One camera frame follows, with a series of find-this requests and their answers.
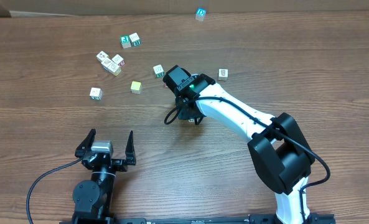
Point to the green top letter block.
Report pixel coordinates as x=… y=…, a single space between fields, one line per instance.
x=125 y=41

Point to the plain picture block left cluster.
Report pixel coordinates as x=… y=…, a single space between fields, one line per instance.
x=101 y=56

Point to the blue side cluster block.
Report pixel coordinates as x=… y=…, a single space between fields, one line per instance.
x=106 y=63

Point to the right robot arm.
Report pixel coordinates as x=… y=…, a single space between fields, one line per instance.
x=279 y=150

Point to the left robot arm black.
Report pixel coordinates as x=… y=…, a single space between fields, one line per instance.
x=93 y=197

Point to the green J letter block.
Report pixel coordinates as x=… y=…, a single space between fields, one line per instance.
x=96 y=93

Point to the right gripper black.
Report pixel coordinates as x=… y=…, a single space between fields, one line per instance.
x=185 y=114

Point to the green R centre block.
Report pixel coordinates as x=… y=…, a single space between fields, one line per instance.
x=158 y=70

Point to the blue letter block far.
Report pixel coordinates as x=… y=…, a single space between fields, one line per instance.
x=200 y=14

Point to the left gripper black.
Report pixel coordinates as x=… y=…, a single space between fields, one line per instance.
x=121 y=163

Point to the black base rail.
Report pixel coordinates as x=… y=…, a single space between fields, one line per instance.
x=250 y=219

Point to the wooden number two block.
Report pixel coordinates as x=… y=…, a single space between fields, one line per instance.
x=223 y=75

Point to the red side cluster block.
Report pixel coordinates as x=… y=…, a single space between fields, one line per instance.
x=118 y=60

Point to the yellow top number seven block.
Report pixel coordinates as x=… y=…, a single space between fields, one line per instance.
x=136 y=87

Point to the green R side block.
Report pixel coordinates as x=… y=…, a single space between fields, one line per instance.
x=135 y=40

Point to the yellow side cluster block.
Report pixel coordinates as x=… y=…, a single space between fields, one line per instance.
x=114 y=68

